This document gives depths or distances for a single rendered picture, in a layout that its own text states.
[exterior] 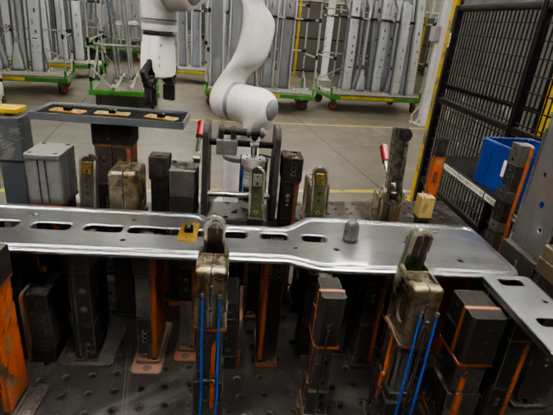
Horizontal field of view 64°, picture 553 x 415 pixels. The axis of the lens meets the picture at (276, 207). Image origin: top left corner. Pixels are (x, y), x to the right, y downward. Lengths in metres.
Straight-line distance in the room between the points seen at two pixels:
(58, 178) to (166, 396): 0.52
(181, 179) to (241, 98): 0.42
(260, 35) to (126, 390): 1.02
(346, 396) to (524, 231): 0.53
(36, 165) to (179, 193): 0.31
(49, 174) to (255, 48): 0.70
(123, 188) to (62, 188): 0.13
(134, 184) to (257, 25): 0.65
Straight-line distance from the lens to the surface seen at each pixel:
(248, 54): 1.41
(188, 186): 1.05
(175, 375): 1.03
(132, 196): 1.04
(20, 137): 1.29
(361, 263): 0.87
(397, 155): 1.08
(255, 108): 1.34
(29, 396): 1.05
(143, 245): 0.88
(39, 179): 1.10
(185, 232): 0.92
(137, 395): 1.00
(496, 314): 0.87
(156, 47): 1.12
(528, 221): 1.11
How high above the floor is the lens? 1.42
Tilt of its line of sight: 23 degrees down
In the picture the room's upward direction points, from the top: 5 degrees clockwise
